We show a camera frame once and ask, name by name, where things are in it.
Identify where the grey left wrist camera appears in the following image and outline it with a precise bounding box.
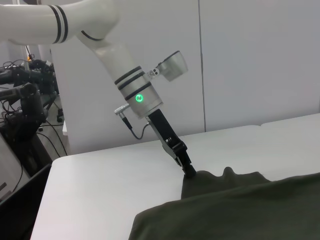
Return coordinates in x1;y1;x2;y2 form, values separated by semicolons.
147;50;189;83

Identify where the black background robot equipment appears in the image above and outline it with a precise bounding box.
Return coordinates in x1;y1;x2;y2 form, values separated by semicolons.
0;58;61;151

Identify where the dark green FREE! t-shirt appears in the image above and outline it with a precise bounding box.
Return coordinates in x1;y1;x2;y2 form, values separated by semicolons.
129;166;320;240

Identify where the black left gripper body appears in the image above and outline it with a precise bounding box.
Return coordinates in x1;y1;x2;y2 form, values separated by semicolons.
146;109;189;162

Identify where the left arm connector cable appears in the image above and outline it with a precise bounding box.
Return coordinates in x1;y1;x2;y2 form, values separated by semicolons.
113;104;151;140

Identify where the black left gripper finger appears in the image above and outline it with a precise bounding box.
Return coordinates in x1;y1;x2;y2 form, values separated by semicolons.
181;149;198;180
174;154;188;177

